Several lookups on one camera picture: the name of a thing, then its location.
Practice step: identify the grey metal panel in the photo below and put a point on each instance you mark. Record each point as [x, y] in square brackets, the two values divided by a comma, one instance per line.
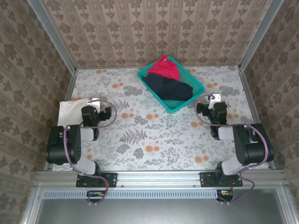
[151, 212]

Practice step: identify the floral table cover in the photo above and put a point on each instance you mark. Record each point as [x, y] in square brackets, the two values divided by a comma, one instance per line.
[151, 140]

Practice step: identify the aluminium frame post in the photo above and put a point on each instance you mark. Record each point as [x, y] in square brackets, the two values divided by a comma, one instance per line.
[53, 35]
[260, 35]

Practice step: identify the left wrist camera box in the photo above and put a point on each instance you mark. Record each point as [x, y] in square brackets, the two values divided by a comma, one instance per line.
[95, 102]

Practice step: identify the black base connector board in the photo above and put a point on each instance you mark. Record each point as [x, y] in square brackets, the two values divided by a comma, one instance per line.
[225, 194]
[95, 194]

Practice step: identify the aluminium table side rail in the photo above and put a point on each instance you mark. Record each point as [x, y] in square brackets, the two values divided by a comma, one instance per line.
[69, 88]
[251, 98]

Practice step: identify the aluminium mounting rail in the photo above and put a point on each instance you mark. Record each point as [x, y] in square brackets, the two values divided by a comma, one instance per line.
[158, 179]

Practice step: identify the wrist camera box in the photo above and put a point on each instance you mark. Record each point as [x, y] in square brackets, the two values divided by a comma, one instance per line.
[95, 102]
[216, 98]

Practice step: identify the red t-shirt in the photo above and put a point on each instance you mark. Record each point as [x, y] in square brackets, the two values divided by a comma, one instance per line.
[163, 68]

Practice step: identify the teal plastic basket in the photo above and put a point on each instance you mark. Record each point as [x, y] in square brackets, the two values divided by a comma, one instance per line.
[174, 105]

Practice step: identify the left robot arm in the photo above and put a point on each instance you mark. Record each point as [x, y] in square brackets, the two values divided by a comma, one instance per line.
[70, 144]

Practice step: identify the white folded t-shirt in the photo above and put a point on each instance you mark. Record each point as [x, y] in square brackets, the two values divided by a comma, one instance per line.
[70, 112]

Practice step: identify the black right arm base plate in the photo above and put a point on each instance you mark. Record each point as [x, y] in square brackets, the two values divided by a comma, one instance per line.
[206, 179]

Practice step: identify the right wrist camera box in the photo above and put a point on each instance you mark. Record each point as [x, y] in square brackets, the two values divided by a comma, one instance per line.
[216, 98]

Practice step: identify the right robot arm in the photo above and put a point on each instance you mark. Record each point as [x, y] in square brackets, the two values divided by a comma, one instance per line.
[247, 149]

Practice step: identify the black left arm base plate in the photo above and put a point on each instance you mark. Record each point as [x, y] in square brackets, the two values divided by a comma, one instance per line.
[109, 179]

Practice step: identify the navy blue t-shirt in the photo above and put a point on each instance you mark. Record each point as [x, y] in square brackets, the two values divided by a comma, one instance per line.
[168, 89]

